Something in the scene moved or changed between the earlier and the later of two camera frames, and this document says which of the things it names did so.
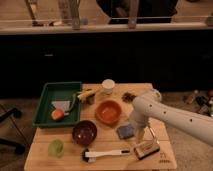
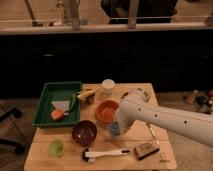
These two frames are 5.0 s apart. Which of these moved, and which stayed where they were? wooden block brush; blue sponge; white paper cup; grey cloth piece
Moved: blue sponge
Stayed: grey cloth piece; wooden block brush; white paper cup
